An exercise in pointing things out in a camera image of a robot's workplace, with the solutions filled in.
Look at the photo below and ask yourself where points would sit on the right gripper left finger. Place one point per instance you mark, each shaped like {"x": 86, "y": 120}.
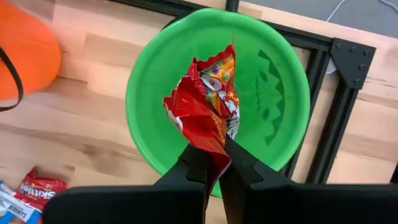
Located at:
{"x": 192, "y": 168}

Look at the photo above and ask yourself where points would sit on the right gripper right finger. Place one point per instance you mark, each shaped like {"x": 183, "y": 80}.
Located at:
{"x": 239, "y": 177}

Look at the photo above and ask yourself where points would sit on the red Skittles candy bag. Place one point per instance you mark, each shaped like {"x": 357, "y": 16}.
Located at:
{"x": 37, "y": 193}
{"x": 199, "y": 109}

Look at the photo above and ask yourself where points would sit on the green plastic bucket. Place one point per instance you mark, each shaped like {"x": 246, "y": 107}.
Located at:
{"x": 161, "y": 77}

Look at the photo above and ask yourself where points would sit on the white blue Hershey's bar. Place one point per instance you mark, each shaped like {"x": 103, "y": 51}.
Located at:
{"x": 15, "y": 210}

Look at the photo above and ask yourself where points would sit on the orange plastic bucket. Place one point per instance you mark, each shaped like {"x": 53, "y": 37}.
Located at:
{"x": 28, "y": 53}

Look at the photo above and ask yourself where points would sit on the black aluminium table frame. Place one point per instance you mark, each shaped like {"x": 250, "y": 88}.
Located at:
{"x": 353, "y": 62}

